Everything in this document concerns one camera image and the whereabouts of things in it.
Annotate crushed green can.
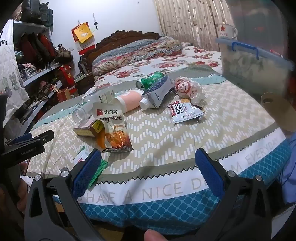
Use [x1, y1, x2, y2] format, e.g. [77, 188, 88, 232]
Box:
[135, 71, 165, 90]

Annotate orange gift bag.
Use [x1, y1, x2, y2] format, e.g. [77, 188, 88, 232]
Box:
[57, 88, 71, 103]

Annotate grey wall shelf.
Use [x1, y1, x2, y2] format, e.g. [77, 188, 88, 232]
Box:
[13, 22, 77, 130]

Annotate dark wooden nightstand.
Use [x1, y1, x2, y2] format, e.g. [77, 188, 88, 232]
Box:
[74, 56, 95, 95]

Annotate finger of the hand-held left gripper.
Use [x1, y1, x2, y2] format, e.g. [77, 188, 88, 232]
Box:
[8, 129, 55, 147]
[0, 141, 46, 166]

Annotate clear plastic bottle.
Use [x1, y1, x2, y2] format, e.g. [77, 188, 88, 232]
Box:
[72, 88, 116, 123]

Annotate person's right hand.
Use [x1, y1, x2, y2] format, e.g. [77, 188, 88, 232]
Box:
[144, 229, 166, 241]

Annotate green bags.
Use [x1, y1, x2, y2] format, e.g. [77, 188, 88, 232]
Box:
[22, 0, 54, 27]

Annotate white green packet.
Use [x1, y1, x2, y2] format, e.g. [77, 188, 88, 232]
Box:
[73, 148, 109, 188]

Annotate row of handbags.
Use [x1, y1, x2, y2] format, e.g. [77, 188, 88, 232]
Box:
[14, 32, 56, 67]

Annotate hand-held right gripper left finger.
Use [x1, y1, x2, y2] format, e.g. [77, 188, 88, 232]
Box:
[24, 148, 109, 241]

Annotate brown handbag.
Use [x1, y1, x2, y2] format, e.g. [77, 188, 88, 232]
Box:
[54, 44, 74, 64]

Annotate carved wooden headboard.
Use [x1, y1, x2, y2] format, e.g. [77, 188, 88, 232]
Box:
[82, 31, 162, 61]

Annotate white wrapper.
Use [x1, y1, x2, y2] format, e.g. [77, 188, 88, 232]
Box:
[173, 77, 204, 103]

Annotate pink paper cup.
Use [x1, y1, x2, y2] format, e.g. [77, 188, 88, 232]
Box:
[113, 89, 145, 113]

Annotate white snack packet dark label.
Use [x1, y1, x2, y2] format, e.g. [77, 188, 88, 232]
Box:
[168, 98, 206, 124]

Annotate beige trash bin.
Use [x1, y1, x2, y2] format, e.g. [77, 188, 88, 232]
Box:
[260, 93, 296, 132]

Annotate orange snack packet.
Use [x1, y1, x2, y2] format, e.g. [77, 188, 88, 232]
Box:
[92, 102, 134, 153]

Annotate white enamel mug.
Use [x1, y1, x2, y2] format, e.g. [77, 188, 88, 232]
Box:
[216, 23, 238, 39]

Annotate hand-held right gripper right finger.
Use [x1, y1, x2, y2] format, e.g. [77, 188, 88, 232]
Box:
[195, 148, 281, 241]

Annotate person's left hand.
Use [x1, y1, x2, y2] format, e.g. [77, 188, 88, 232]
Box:
[16, 162, 31, 210]

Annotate floral bedsheet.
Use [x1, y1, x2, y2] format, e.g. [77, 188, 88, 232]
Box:
[92, 45, 222, 93]

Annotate small yellow brown box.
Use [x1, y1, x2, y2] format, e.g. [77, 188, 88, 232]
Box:
[73, 120, 104, 138]

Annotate red yellow wall calendar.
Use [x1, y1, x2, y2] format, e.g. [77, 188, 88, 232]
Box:
[71, 22, 96, 55]

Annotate zigzag patterned blanket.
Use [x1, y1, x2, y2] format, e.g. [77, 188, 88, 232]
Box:
[23, 65, 292, 223]

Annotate red gift bag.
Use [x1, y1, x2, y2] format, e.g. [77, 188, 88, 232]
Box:
[58, 65, 75, 90]

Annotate leaf patterned curtain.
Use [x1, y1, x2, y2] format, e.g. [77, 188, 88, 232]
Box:
[154, 0, 234, 52]

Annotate blue lidded storage box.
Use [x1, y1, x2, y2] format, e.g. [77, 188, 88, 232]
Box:
[215, 37, 293, 100]

